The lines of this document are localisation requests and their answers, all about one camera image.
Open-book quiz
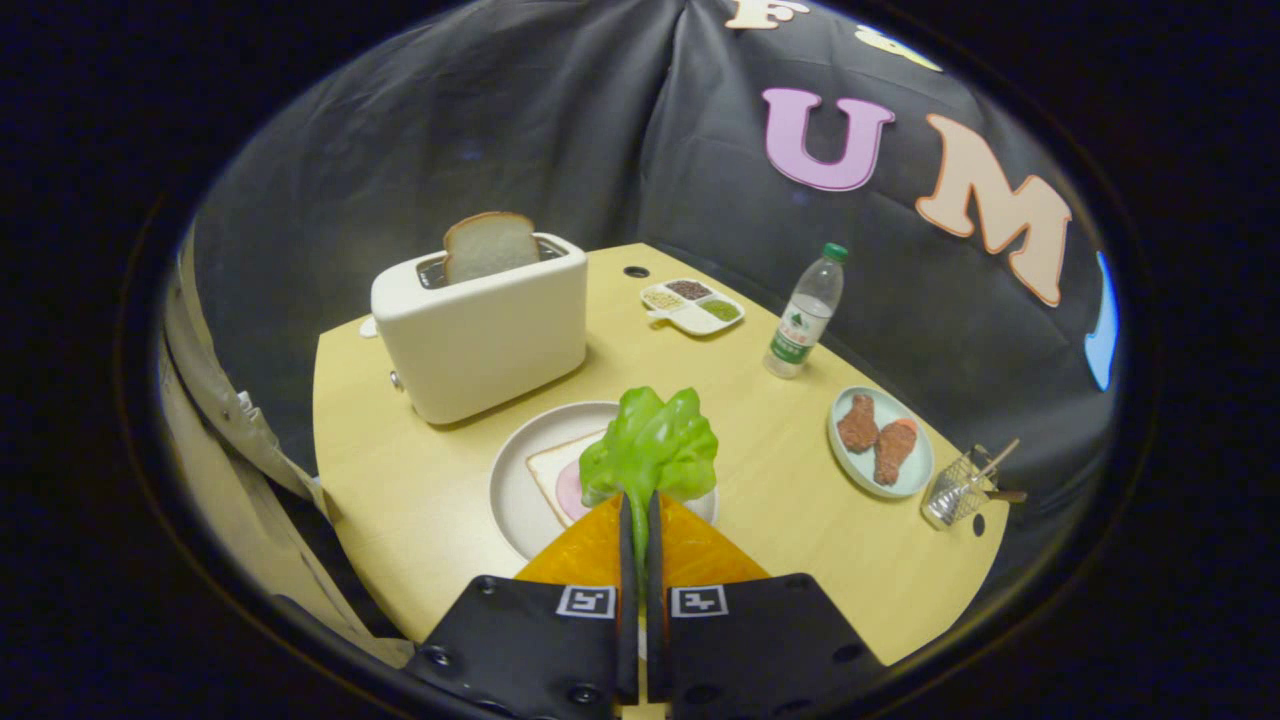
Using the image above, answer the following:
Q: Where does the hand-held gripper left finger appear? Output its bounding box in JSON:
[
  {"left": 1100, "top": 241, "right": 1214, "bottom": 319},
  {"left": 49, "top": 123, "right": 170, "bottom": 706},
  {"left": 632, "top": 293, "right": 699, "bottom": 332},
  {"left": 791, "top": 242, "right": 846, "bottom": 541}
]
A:
[{"left": 405, "top": 492, "right": 641, "bottom": 720}]

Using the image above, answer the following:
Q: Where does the clear wire utensil basket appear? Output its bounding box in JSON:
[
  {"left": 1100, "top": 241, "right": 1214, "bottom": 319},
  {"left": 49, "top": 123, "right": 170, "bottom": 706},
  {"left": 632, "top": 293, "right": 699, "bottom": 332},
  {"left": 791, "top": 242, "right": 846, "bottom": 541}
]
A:
[{"left": 920, "top": 445, "right": 1001, "bottom": 531}]

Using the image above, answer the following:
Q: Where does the white toaster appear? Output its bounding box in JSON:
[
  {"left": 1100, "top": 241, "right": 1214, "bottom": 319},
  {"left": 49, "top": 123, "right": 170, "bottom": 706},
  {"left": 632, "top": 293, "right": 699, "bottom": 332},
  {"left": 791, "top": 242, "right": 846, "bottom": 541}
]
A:
[{"left": 360, "top": 232, "right": 589, "bottom": 426}]

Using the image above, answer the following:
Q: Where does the pale beige cloth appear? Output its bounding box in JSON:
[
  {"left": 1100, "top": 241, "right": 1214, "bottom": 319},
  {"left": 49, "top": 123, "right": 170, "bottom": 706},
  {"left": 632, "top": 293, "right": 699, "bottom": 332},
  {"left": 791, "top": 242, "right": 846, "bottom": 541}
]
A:
[{"left": 158, "top": 225, "right": 416, "bottom": 669}]

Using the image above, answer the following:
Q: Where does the pink ham slice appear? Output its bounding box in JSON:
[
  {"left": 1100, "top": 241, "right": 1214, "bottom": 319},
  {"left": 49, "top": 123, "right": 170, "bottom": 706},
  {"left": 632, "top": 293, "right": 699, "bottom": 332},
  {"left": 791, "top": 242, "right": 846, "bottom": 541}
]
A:
[{"left": 555, "top": 460, "right": 593, "bottom": 523}]

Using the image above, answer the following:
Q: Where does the thin wooden stick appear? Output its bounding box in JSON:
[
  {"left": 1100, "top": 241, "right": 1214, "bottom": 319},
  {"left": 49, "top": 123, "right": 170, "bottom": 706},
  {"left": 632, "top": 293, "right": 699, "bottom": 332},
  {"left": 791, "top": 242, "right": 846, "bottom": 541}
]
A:
[{"left": 975, "top": 438, "right": 1021, "bottom": 481}]

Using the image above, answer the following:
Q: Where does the brown meat piece orange tip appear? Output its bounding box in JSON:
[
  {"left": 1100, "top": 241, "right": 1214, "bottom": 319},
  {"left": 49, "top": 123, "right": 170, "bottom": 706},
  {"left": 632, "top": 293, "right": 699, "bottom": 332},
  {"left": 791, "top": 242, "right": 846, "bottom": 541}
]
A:
[{"left": 873, "top": 418, "right": 919, "bottom": 487}]

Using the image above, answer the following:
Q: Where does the green lettuce leaf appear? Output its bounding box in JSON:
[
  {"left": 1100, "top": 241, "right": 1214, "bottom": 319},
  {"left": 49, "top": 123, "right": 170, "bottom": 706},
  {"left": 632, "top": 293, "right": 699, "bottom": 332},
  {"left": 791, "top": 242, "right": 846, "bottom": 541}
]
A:
[{"left": 578, "top": 386, "right": 720, "bottom": 601}]

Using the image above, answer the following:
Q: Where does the light blue plate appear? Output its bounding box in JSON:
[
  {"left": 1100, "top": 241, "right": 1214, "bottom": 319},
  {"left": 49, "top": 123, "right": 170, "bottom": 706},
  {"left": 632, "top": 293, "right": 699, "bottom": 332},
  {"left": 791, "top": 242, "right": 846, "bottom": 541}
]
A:
[{"left": 827, "top": 386, "right": 935, "bottom": 499}]

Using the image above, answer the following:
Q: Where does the toast bread slice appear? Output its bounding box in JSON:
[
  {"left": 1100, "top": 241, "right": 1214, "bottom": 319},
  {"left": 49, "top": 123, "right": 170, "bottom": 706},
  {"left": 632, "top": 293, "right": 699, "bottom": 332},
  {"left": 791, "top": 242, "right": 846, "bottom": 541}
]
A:
[{"left": 443, "top": 211, "right": 541, "bottom": 285}]

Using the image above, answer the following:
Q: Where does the white sandwich bread slice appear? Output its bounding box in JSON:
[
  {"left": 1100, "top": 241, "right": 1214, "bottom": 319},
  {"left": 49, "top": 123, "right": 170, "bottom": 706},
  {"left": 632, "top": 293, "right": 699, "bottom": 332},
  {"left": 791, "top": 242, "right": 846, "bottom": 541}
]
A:
[{"left": 526, "top": 430, "right": 611, "bottom": 528}]

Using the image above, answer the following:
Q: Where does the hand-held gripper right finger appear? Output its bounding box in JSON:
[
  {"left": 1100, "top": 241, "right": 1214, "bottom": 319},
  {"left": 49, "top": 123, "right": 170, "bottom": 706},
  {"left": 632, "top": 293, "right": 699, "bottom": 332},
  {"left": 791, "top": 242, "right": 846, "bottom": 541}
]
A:
[{"left": 645, "top": 490, "right": 886, "bottom": 720}]

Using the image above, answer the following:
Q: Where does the clear green-capped water bottle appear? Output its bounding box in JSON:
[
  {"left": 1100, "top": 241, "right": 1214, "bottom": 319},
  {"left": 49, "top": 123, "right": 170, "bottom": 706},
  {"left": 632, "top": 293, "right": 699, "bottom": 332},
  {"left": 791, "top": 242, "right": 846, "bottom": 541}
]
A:
[{"left": 764, "top": 242, "right": 849, "bottom": 380}]

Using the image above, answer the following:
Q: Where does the white divided condiment tray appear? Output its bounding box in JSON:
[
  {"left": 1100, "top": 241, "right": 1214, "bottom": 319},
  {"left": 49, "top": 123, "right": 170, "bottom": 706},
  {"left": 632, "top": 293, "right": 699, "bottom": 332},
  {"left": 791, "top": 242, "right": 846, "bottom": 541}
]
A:
[{"left": 640, "top": 278, "right": 746, "bottom": 337}]

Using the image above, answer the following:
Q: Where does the large round white plate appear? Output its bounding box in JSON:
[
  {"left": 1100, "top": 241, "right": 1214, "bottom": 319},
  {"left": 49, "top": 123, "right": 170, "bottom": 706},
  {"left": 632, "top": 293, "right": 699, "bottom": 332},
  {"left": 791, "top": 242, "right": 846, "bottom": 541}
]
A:
[{"left": 489, "top": 401, "right": 719, "bottom": 561}]

